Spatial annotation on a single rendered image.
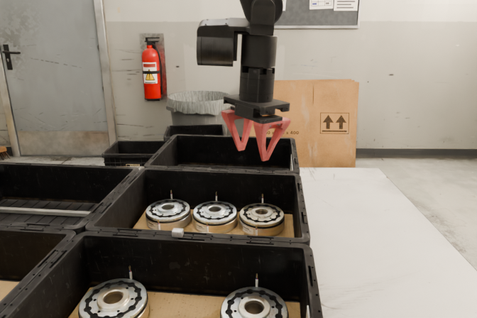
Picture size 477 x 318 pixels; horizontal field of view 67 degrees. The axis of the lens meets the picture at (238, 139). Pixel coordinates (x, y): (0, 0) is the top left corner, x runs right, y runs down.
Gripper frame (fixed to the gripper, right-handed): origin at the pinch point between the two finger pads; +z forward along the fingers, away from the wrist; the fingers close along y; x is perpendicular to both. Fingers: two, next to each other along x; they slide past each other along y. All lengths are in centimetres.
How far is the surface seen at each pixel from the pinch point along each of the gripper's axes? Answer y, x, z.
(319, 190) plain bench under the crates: -28, 61, 35
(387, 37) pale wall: -136, 286, -17
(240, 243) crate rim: 5.3, -6.5, 13.4
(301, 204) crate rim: 2.4, 11.8, 12.8
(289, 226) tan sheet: -4.1, 16.7, 22.9
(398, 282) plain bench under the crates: 15, 35, 35
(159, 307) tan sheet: -0.5, -18.4, 23.9
